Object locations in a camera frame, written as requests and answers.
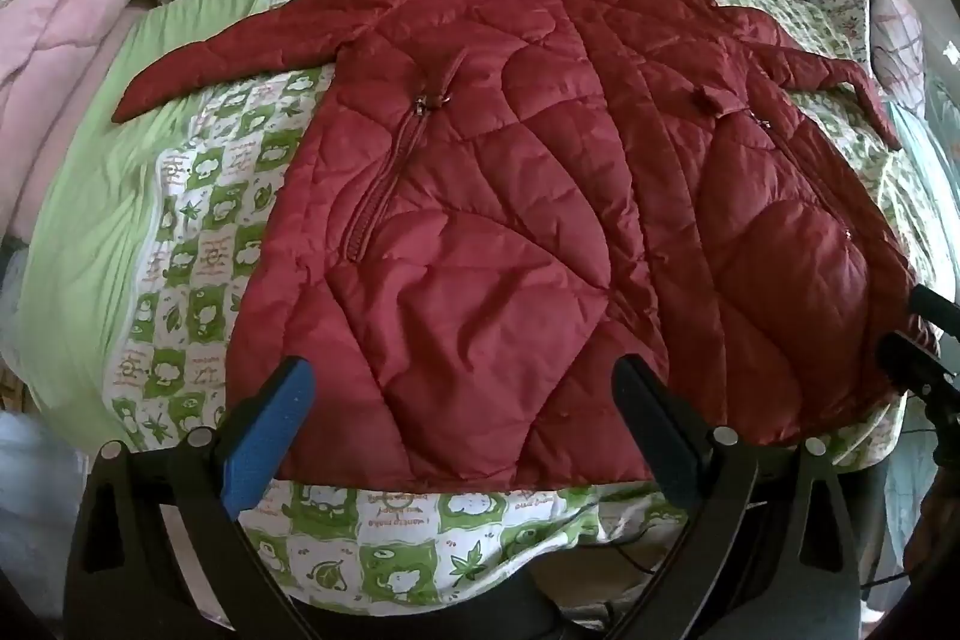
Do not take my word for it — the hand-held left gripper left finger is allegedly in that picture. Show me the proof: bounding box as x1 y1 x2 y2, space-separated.
64 355 331 640

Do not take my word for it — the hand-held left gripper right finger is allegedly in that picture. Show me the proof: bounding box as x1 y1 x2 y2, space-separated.
611 351 863 640

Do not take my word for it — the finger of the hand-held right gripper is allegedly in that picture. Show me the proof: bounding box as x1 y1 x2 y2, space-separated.
909 286 960 332
876 331 960 402

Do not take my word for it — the red quilted jacket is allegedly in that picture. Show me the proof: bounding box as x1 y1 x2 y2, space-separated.
111 0 942 487

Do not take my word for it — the teal cloth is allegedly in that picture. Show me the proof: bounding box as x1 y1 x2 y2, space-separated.
885 74 960 311

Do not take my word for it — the green checkered printed blanket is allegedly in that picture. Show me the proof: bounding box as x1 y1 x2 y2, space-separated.
15 0 953 611

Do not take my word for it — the pink plaid cloth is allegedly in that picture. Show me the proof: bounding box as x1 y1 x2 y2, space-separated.
868 0 929 95

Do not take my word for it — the pink quilt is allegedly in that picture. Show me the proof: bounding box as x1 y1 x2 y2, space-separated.
0 0 155 240

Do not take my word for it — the black cable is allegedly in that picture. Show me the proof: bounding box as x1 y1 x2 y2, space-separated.
559 509 702 579

